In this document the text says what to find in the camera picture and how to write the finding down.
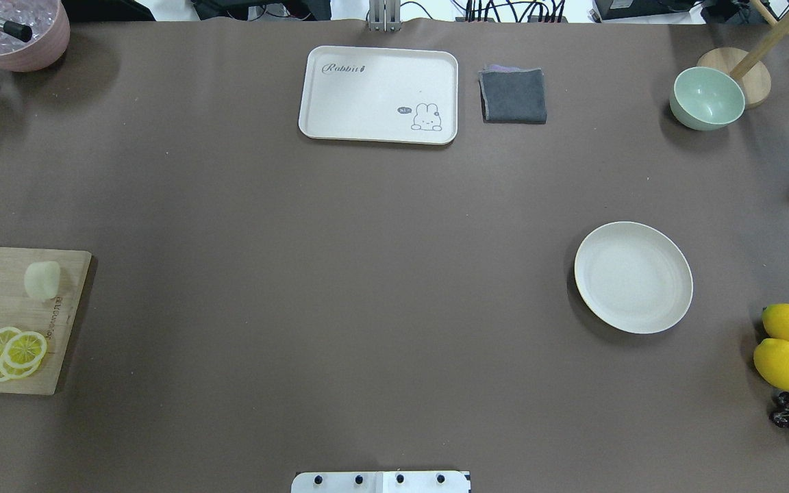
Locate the cream rabbit tray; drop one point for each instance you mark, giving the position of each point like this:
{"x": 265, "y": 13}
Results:
{"x": 379, "y": 94}

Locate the grey folded cloth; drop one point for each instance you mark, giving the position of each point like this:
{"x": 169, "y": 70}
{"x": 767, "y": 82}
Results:
{"x": 513, "y": 95}

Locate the cream round plate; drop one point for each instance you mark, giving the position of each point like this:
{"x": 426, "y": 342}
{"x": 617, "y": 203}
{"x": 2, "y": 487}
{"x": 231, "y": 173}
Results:
{"x": 633, "y": 277}

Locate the mint green bowl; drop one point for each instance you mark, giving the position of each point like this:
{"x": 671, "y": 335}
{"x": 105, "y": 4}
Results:
{"x": 706, "y": 99}

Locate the wooden cutting board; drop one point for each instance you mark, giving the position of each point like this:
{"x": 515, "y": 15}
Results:
{"x": 53, "y": 318}

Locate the wooden mug tree stand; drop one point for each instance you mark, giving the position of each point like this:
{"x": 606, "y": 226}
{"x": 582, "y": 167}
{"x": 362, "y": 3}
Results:
{"x": 747, "y": 68}

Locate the lemon slices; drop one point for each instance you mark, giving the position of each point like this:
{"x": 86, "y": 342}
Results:
{"x": 21, "y": 353}

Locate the lower yellow lemon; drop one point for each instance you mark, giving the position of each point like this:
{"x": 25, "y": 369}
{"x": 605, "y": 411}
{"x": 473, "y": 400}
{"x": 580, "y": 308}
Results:
{"x": 771, "y": 359}

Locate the pink bowl of ice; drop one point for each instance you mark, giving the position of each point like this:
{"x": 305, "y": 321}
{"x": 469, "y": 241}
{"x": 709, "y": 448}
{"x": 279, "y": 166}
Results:
{"x": 51, "y": 26}

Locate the dark cherries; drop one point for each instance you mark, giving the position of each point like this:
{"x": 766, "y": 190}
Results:
{"x": 780, "y": 414}

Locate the aluminium frame post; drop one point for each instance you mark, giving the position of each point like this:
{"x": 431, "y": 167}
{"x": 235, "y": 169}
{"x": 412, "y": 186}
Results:
{"x": 384, "y": 15}

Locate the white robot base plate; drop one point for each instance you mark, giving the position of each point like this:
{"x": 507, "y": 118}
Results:
{"x": 383, "y": 481}

